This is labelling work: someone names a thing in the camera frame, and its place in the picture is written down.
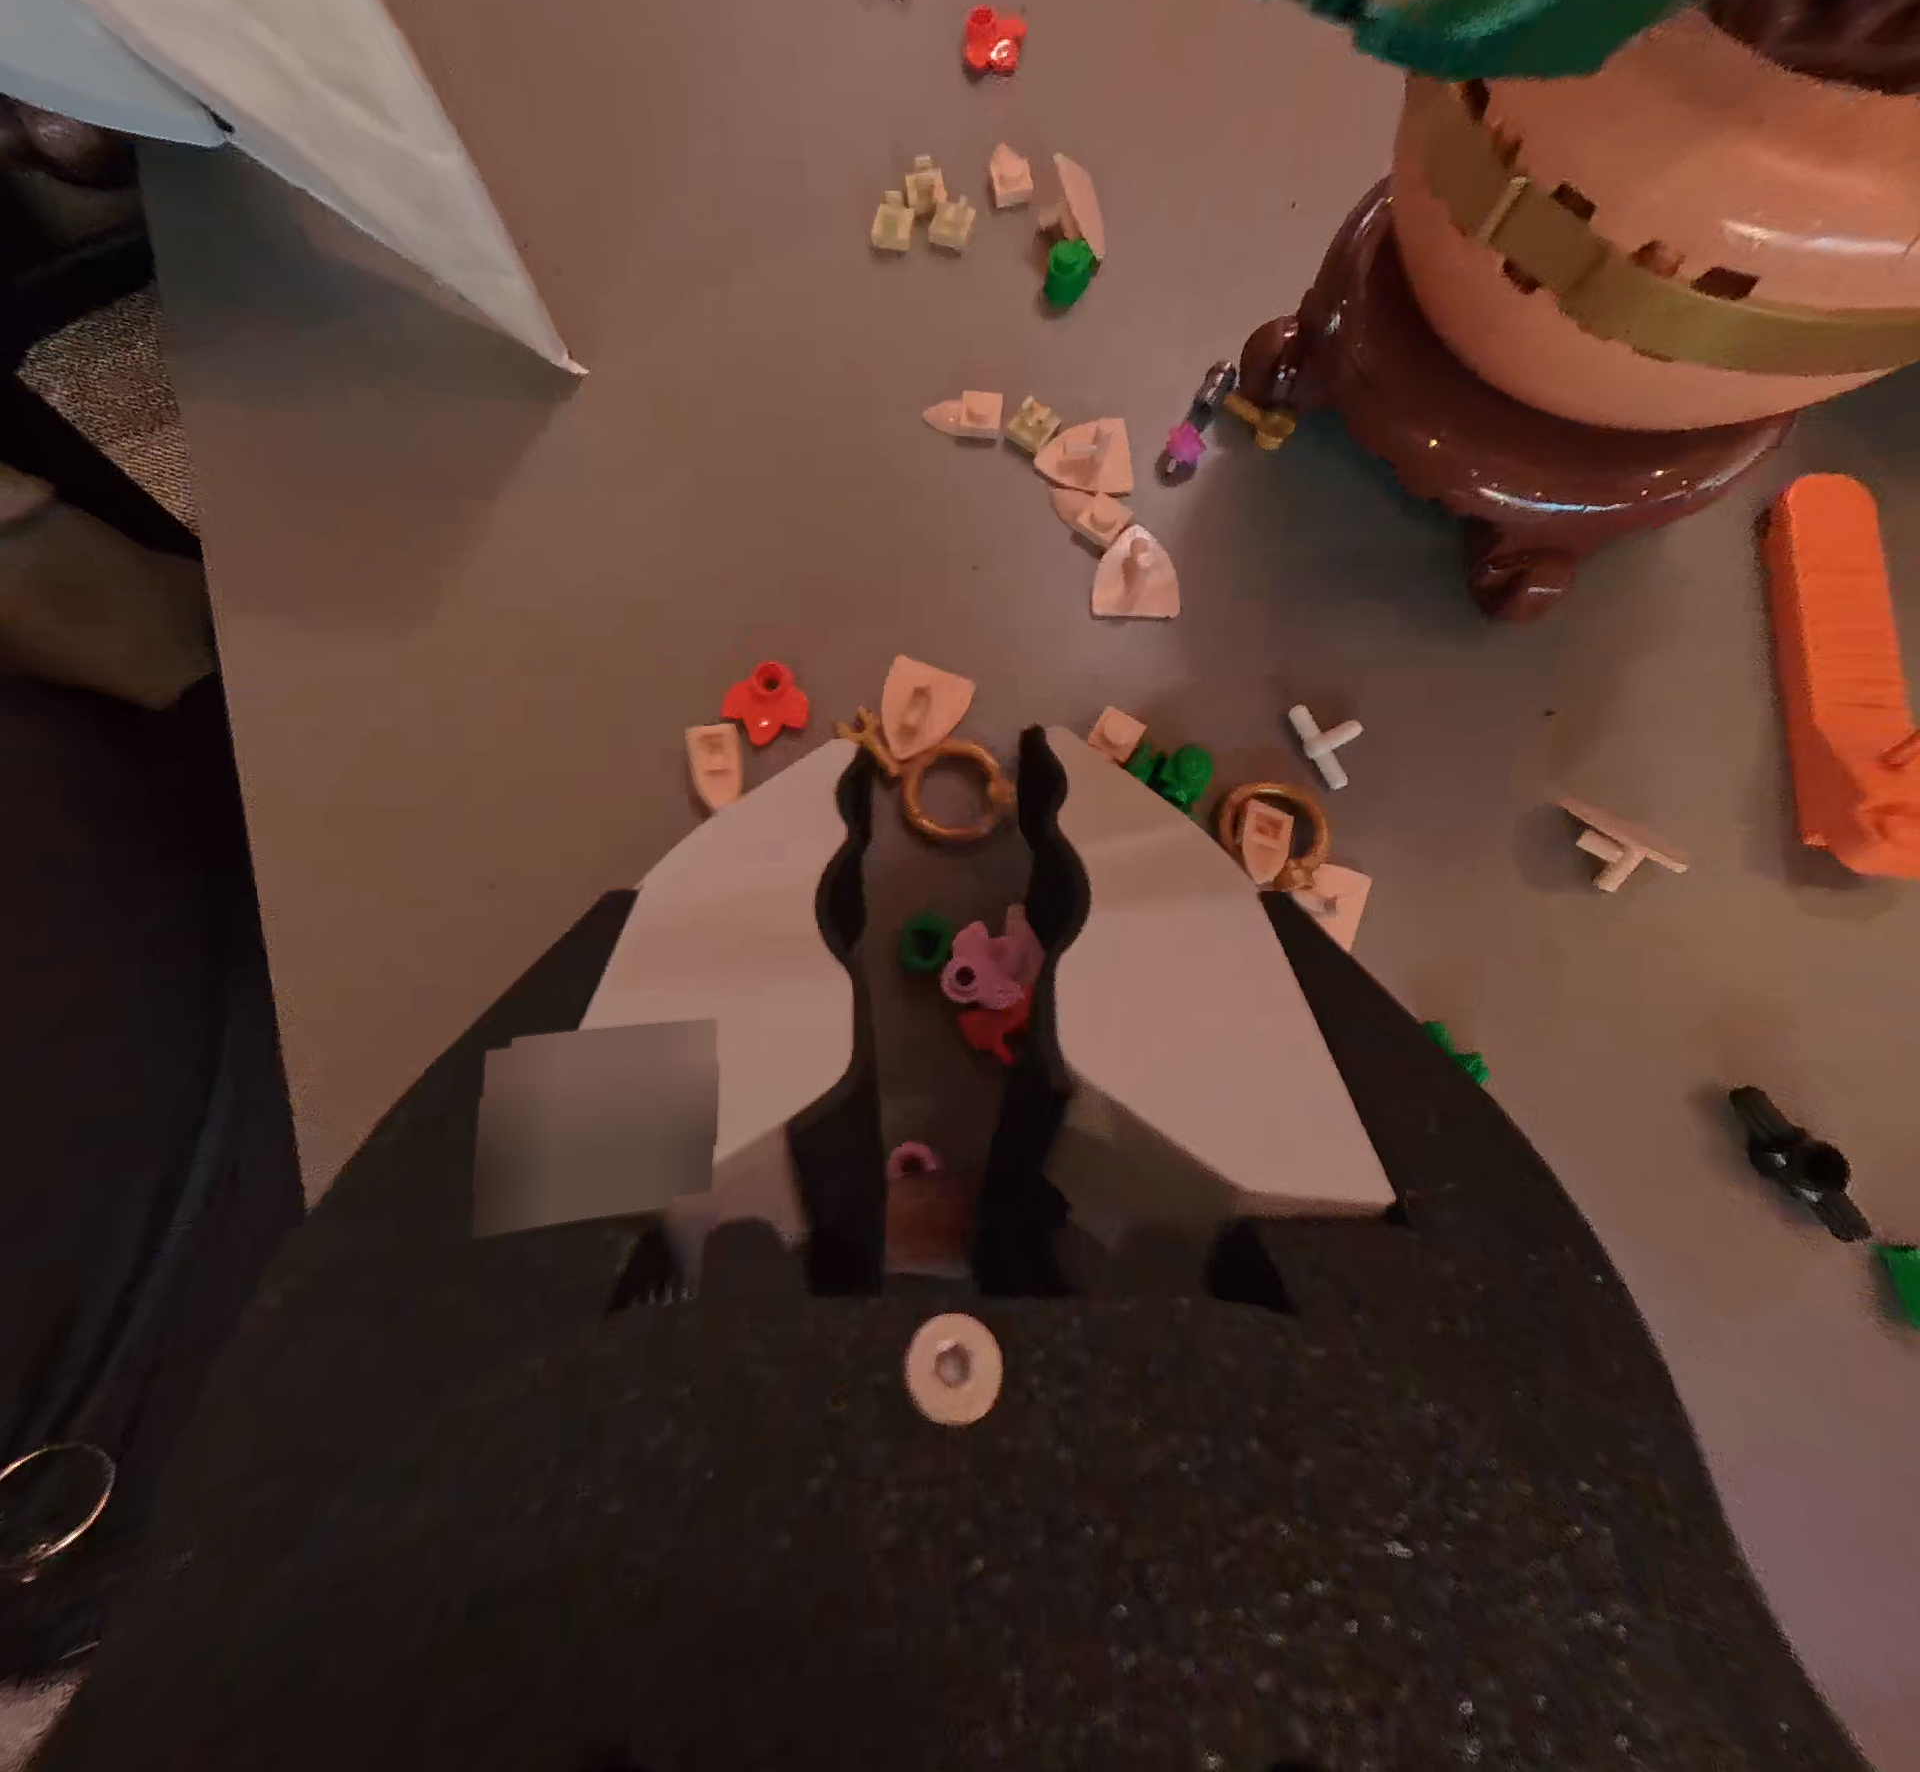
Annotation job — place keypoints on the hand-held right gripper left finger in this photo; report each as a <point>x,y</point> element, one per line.
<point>749,932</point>

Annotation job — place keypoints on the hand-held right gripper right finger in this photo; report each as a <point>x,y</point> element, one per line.
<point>1200,1020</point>

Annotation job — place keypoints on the green stud brick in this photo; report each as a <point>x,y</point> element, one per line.
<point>925,940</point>

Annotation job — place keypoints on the red flower brick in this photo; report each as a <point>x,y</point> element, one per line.
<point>994,38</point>
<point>994,1030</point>
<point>765,702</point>

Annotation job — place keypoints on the pink flower brick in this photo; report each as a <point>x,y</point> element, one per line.
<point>990,961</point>

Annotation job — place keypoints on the cluster of green stem pieces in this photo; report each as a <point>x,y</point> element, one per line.
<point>1177,769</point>

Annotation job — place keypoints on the white paper bag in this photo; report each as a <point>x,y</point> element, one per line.
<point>301,78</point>

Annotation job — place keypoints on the grey desk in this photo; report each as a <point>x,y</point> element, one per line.
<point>601,527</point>

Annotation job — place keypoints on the pink wedge plate brick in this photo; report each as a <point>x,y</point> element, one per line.
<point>964,415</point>
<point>1267,835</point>
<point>1115,733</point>
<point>713,764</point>

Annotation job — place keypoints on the tan bar brick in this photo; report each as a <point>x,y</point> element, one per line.
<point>869,738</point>

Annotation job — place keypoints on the green stem brick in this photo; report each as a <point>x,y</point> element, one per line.
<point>1457,1051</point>

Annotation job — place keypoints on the small pink stud brick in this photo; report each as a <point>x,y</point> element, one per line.
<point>912,1159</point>

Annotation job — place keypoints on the white T-shaped brick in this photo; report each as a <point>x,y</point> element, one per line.
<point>1325,745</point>

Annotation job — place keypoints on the pale pink branch brick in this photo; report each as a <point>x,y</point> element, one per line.
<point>1621,846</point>

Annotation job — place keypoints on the pearly pink petal brick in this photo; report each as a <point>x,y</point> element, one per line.
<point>1097,515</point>
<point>1088,455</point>

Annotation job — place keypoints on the magenta stud brick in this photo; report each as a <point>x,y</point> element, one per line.
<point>1185,451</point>

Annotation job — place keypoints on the tan clip brick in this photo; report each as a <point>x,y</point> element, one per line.
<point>1033,424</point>

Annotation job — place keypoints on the black bar connector brick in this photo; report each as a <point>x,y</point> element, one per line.
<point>1792,1159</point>

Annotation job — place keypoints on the grey and yellow pin brick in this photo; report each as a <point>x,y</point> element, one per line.
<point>1245,411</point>

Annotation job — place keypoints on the person's dark trousers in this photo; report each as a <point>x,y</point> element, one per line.
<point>121,1051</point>

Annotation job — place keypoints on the orange brick separator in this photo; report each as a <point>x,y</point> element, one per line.
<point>1836,662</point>

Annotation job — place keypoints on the cluster of tan pink pieces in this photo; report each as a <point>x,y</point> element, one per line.
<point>954,224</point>

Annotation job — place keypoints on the green wedge brick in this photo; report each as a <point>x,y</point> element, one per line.
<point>1902,1277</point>

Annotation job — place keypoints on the toy brick orchid pot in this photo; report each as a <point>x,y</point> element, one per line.
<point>1576,302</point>

